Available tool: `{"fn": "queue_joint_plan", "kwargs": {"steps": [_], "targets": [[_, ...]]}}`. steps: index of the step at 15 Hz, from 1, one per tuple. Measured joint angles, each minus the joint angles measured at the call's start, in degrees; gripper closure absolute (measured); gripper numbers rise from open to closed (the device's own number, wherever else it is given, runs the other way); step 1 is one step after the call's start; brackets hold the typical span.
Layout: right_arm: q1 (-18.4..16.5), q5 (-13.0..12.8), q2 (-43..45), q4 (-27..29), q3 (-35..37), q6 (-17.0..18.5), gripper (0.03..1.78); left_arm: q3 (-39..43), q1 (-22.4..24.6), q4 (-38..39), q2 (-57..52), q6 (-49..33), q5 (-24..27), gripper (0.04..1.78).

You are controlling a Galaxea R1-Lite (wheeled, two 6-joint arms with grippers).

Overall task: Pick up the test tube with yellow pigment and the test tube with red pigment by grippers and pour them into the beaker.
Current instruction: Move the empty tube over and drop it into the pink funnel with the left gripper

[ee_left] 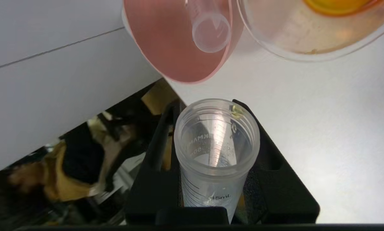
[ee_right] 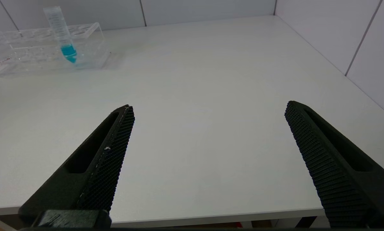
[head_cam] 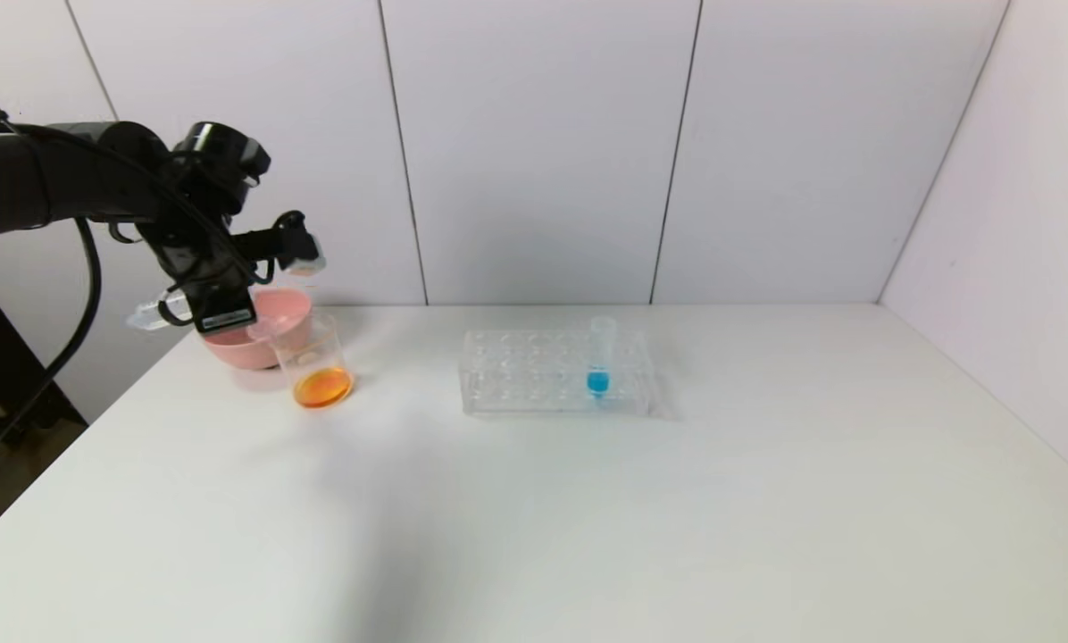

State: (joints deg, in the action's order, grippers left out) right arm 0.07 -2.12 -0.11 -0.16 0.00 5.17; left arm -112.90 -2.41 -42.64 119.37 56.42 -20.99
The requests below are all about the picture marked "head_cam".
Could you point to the clear acrylic test tube rack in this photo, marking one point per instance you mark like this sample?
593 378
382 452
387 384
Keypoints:
516 384

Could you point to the dark chair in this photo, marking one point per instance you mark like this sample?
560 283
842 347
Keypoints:
12 402

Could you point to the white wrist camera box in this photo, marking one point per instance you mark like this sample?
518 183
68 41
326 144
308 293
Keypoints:
304 257

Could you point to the yellow pigment test tube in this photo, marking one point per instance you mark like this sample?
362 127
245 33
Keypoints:
154 313

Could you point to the orange and black left arm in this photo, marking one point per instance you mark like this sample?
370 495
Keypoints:
52 174

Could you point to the pink plastic bowl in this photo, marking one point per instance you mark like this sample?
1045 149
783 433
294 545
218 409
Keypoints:
257 353

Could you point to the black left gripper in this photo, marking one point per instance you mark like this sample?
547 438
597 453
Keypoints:
223 316

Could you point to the clear glass beaker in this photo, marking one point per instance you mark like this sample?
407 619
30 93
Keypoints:
322 386

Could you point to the blue pigment test tube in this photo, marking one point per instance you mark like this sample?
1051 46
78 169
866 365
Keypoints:
597 384

